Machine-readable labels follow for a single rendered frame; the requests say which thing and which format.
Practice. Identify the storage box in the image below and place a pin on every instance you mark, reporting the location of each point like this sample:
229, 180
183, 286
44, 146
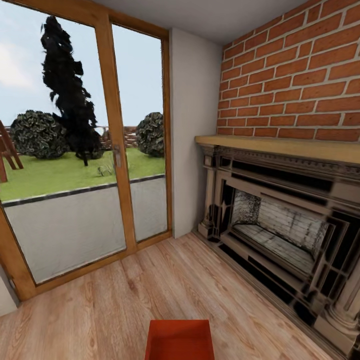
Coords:
179, 340

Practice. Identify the door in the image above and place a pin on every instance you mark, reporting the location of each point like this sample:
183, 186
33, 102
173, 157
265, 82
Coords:
85, 140

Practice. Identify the countertop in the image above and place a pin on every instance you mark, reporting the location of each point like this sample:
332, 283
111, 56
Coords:
337, 151

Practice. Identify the wood fireplace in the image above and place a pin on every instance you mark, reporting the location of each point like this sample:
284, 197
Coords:
290, 226

